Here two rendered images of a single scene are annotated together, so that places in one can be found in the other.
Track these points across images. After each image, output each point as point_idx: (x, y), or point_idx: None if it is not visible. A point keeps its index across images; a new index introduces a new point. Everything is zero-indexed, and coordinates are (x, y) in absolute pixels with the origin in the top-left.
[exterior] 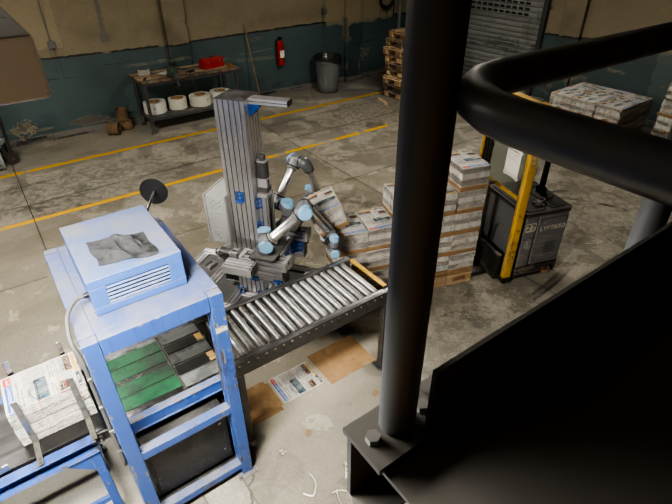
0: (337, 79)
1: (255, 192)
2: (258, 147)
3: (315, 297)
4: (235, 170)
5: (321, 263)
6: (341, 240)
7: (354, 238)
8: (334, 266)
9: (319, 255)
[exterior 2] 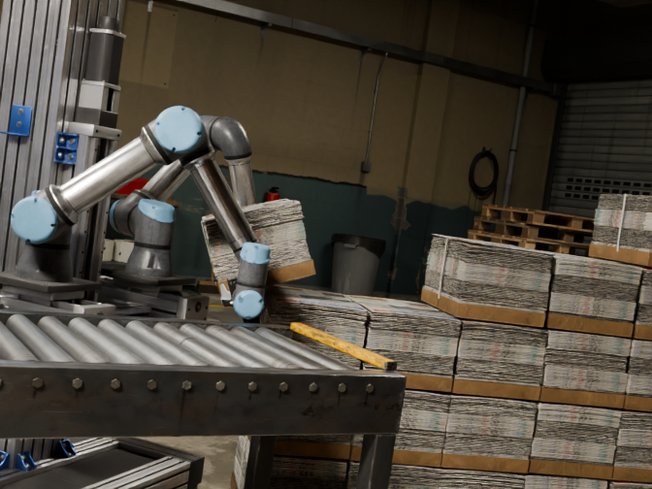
0: (372, 282)
1: (66, 114)
2: (109, 9)
3: (129, 343)
4: (28, 41)
5: (228, 488)
6: (282, 317)
7: (323, 323)
8: (235, 326)
9: (230, 474)
